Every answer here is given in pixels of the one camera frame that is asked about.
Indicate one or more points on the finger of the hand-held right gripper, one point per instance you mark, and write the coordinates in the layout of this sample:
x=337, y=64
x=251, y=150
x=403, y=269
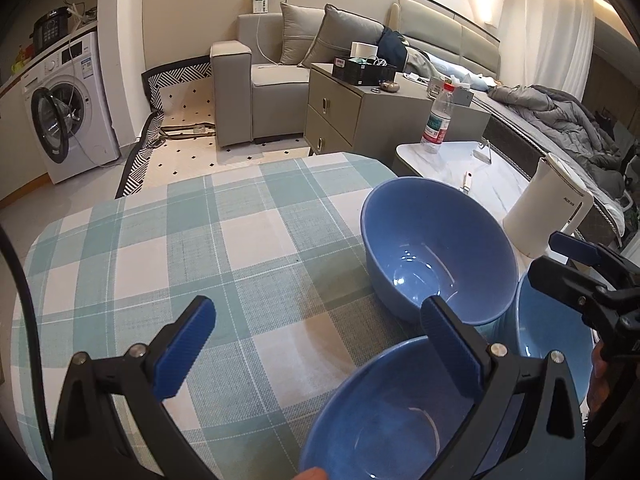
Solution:
x=565, y=282
x=575, y=246

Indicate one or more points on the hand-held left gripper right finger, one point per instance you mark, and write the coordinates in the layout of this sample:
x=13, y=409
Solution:
x=450, y=345

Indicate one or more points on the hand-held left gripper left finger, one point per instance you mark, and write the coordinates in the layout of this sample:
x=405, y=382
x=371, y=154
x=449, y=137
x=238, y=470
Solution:
x=182, y=350

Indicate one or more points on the light blue bowl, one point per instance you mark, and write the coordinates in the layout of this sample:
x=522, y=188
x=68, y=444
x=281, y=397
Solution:
x=545, y=320

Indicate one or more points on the person's right hand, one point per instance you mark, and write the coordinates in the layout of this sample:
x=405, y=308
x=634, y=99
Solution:
x=597, y=385

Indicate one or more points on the person's left hand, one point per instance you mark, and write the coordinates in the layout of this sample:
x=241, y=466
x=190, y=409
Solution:
x=312, y=475

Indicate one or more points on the white electric kettle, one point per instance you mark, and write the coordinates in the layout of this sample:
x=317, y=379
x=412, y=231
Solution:
x=545, y=205

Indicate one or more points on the teal checked tablecloth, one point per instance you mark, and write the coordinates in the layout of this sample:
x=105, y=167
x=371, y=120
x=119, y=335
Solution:
x=175, y=260

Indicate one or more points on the bed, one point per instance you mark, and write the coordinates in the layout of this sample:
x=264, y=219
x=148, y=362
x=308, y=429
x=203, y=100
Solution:
x=510, y=145

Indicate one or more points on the white lighter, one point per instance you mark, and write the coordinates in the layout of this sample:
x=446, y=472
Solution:
x=466, y=182

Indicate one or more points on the grey duvet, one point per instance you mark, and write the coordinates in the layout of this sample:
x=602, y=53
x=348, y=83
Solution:
x=550, y=115

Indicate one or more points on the white marble side table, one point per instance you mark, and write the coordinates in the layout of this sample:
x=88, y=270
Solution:
x=450, y=165

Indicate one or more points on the plastic water bottle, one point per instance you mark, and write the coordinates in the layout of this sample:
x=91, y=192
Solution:
x=437, y=125

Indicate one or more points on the grey tissue box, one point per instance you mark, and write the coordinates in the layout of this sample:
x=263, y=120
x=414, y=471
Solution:
x=452, y=92

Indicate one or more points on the white curtain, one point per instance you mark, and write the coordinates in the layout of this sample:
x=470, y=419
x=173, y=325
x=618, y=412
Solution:
x=550, y=35

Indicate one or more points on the black white patterned mat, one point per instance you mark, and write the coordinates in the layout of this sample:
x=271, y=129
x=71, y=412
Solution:
x=190, y=110

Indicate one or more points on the beige padded headboard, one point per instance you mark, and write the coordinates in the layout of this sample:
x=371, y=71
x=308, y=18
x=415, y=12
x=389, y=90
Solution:
x=450, y=40

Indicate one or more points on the small brown pouch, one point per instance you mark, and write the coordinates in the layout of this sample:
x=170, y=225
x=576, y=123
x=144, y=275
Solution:
x=390, y=86

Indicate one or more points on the beige bedside cabinet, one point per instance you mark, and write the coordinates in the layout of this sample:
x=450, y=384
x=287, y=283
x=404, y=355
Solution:
x=340, y=115

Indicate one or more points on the white washing machine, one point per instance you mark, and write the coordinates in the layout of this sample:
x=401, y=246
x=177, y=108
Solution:
x=95, y=110

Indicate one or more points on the grey sofa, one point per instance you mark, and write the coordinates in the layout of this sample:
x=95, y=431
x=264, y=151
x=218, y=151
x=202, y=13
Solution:
x=232, y=95

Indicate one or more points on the black box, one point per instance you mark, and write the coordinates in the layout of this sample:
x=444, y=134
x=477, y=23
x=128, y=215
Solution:
x=360, y=75

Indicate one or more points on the dark grey cushion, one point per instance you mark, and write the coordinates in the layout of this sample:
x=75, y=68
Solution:
x=340, y=35

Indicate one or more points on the yellow bottle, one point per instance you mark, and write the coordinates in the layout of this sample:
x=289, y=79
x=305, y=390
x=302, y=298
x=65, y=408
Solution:
x=20, y=60

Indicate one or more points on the light grey cushion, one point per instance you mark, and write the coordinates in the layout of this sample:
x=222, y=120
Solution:
x=300, y=35

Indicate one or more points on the black pressure cooker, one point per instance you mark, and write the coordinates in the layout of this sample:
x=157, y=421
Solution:
x=52, y=30

